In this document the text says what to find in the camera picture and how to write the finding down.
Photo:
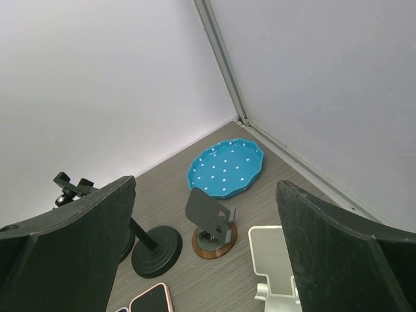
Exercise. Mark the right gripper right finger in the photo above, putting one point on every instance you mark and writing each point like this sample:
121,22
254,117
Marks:
342,261

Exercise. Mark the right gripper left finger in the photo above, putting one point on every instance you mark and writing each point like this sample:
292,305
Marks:
67,258

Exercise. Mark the black phone stand short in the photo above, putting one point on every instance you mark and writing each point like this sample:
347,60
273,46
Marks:
128,246

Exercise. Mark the lavender phone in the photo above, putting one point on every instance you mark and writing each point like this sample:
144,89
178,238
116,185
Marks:
122,309

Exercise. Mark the black phone stand tall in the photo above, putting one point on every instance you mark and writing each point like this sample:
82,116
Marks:
155,251

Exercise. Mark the pink case phone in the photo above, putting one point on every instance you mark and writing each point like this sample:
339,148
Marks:
155,299

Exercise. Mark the white phone stand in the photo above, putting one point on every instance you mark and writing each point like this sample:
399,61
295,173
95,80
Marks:
270,259

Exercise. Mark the wooden base phone stand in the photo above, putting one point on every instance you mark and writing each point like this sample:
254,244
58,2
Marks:
216,232

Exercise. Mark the blue polka dot plate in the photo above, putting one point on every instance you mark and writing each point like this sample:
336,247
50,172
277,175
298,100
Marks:
226,169

